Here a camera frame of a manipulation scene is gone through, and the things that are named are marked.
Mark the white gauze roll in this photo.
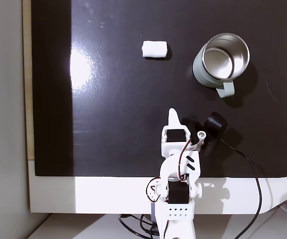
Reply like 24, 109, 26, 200
142, 40, 168, 59

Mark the pale green steel mug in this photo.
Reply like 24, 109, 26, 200
192, 33, 251, 99

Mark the black table mat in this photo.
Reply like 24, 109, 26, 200
30, 0, 287, 178

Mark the black round camera box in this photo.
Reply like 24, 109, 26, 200
182, 112, 228, 157

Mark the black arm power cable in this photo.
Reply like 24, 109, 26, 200
118, 213, 160, 236

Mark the black camera cable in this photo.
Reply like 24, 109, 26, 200
219, 138, 263, 239

